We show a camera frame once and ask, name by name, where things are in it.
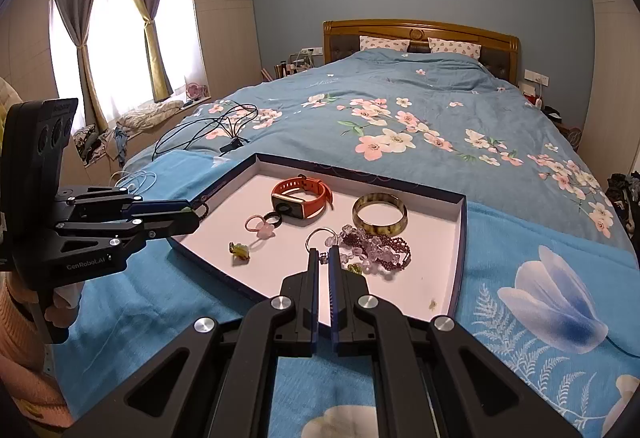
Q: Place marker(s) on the small pink fan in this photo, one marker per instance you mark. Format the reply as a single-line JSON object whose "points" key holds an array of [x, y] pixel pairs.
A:
{"points": [[194, 91]]}

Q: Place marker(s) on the pale yellow jacket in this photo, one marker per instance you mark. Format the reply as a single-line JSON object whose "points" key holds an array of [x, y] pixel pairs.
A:
{"points": [[10, 103]]}

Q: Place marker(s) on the red bedside table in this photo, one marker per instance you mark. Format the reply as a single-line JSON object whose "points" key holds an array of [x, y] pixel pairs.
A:
{"points": [[567, 130]]}

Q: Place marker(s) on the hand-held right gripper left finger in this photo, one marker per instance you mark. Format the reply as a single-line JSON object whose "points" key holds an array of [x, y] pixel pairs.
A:
{"points": [[314, 313]]}

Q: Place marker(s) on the white wall socket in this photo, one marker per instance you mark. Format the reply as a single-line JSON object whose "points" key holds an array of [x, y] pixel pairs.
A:
{"points": [[311, 50], [536, 77]]}

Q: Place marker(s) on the cluttered bedside items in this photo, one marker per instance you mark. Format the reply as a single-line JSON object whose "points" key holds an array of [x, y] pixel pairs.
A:
{"points": [[295, 68]]}

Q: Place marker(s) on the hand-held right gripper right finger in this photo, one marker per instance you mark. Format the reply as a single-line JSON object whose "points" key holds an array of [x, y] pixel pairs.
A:
{"points": [[335, 313]]}

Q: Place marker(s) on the wooden headboard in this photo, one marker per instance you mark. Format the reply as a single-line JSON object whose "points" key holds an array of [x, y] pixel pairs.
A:
{"points": [[420, 28]]}

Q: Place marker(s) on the person's left hand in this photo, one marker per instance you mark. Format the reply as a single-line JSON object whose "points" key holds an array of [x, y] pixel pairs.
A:
{"points": [[62, 303]]}

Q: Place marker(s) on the orange smartwatch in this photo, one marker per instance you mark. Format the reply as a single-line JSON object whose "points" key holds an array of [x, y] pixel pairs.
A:
{"points": [[300, 205]]}

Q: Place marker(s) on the blue floral duvet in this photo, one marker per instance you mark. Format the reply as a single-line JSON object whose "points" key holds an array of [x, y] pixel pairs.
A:
{"points": [[425, 98]]}

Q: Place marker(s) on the dark blue box lid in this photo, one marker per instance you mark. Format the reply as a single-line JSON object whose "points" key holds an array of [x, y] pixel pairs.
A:
{"points": [[235, 198]]}

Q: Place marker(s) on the blue tulip blanket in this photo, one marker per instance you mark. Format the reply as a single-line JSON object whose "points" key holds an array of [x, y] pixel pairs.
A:
{"points": [[500, 268]]}

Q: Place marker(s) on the amber bangle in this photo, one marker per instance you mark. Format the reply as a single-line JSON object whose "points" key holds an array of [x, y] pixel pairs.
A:
{"points": [[362, 223]]}

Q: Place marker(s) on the pale crumpled clothes pile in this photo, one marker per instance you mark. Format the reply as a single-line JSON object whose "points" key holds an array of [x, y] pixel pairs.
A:
{"points": [[150, 114]]}

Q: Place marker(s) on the dark mixed clothes pile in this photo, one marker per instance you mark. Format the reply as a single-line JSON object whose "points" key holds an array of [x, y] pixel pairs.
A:
{"points": [[95, 145]]}

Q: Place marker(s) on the dark clutter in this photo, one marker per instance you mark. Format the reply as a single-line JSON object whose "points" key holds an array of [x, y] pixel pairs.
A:
{"points": [[625, 198]]}

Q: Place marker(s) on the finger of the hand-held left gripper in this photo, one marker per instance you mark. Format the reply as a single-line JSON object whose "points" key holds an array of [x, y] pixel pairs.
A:
{"points": [[160, 206], [170, 224]]}

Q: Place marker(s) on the person's left forearm pink sleeve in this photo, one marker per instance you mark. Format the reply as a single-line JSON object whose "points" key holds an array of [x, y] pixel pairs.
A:
{"points": [[25, 348]]}

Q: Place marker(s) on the small amber pendant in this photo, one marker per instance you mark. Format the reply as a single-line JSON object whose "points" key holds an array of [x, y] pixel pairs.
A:
{"points": [[239, 252]]}

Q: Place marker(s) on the pink dotted pillow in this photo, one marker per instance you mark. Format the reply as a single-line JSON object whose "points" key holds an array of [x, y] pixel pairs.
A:
{"points": [[385, 43], [455, 47]]}

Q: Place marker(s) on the yellow and grey curtain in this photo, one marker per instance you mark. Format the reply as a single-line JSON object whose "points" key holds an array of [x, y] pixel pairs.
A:
{"points": [[152, 18]]}

